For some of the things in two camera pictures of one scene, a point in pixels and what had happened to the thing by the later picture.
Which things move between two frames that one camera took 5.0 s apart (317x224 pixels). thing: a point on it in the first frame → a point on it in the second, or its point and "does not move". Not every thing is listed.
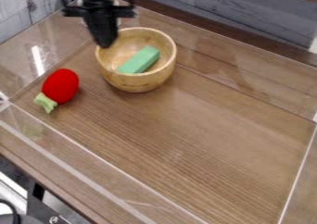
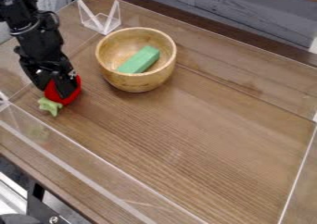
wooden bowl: x=138 y=63 does not move
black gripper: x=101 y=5 → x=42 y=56
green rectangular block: x=143 y=59 does not move
